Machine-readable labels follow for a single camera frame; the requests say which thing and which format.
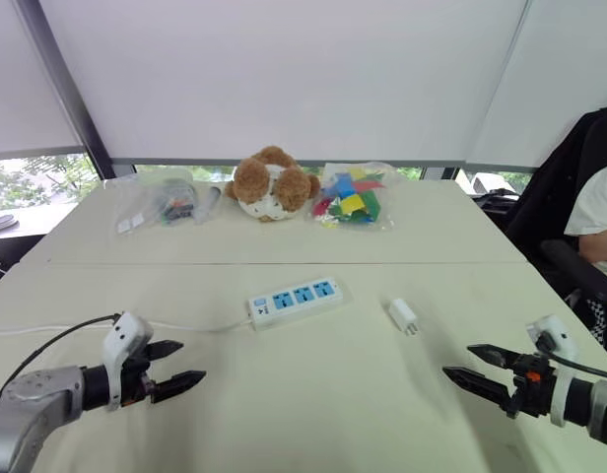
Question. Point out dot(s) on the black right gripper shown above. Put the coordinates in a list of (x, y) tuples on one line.
[(530, 384)]

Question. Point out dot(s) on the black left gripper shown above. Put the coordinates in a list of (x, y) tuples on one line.
[(134, 377)]

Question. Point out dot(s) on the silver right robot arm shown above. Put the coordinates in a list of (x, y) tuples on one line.
[(591, 401)]

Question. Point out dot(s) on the white plug adapter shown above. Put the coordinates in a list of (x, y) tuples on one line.
[(403, 315)]

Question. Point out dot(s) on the white blue power strip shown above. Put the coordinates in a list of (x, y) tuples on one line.
[(299, 302)]

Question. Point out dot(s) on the clear bag of small parts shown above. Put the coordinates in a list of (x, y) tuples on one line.
[(155, 202)]

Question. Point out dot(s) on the clear plastic tube bag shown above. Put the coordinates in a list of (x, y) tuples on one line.
[(208, 203)]

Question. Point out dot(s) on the black office chair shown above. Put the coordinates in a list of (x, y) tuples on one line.
[(559, 207)]

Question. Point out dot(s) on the person in white shirt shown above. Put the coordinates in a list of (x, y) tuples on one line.
[(596, 222)]

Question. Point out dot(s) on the brown white plush dog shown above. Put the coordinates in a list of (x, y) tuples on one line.
[(271, 184)]

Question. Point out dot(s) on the bag of coloured blocks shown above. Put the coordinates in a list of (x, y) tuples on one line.
[(352, 197)]

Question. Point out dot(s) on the white roller blind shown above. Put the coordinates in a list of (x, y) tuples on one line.
[(550, 84), (22, 84), (289, 79)]

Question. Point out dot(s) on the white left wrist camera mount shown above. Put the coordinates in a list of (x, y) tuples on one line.
[(123, 340)]

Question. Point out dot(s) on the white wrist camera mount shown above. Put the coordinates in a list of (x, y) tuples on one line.
[(123, 340), (557, 345)]

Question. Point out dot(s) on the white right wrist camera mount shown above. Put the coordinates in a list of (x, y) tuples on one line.
[(557, 345)]

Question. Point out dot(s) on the black window frame post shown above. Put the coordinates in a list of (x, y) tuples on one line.
[(67, 88)]

